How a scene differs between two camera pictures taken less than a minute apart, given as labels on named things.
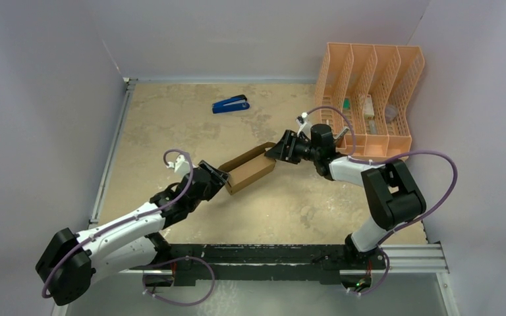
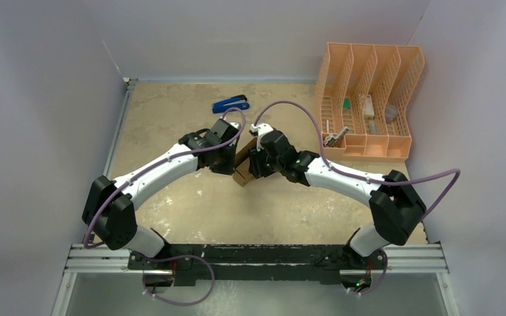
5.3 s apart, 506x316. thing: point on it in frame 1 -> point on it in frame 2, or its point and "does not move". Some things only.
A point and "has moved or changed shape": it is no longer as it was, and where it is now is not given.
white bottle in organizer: (368, 108) does not move
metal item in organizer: (345, 130) does not move
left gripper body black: (214, 185) -> (224, 164)
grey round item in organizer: (391, 112) does not move
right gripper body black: (286, 145) -> (256, 164)
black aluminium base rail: (194, 266) does not move
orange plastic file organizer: (366, 91) does not move
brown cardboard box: (248, 168) has moved or changed shape
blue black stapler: (236, 103) does not move
